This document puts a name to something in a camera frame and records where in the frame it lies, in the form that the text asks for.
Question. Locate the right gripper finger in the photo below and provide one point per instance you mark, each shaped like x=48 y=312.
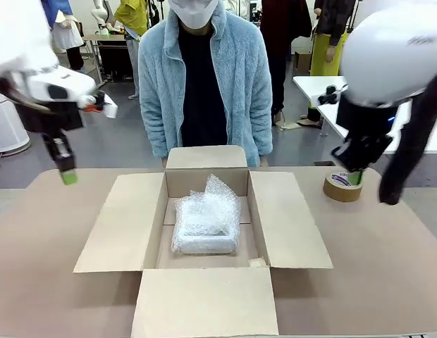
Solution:
x=356 y=155
x=378 y=148

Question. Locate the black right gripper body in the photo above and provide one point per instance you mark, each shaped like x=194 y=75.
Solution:
x=366 y=119

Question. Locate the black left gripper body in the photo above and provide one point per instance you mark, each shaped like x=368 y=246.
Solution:
x=49 y=118

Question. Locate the brown packing tape roll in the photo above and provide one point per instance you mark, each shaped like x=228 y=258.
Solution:
x=340 y=193

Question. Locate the bubble clock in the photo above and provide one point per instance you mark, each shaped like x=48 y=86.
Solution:
x=204 y=229

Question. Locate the large brown cardboard box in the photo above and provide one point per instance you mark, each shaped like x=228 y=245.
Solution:
x=204 y=303

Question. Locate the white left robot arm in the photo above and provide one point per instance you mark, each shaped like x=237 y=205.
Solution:
x=21 y=35

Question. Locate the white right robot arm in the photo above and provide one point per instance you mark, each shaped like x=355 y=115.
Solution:
x=387 y=45

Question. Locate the large white table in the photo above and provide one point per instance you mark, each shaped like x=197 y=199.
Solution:
x=310 y=84

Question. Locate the small brown carton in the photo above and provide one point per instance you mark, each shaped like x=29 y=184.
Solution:
x=302 y=63

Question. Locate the person in blue fleece jacket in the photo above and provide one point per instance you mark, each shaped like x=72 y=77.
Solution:
x=158 y=88

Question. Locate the person in yellow-green shirt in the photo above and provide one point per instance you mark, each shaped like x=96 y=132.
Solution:
x=132 y=17

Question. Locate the white face mask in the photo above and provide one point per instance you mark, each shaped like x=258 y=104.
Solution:
x=194 y=14

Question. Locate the white round pedestal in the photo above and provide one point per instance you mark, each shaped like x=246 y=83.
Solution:
x=7 y=123

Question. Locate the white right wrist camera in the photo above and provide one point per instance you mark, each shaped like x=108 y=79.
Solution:
x=327 y=95

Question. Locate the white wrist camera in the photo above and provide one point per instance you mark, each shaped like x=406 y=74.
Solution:
x=111 y=111
x=327 y=95

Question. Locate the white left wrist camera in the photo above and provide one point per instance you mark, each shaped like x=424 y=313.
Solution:
x=111 y=111

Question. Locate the background table black frame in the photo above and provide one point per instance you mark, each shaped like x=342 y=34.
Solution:
x=112 y=53

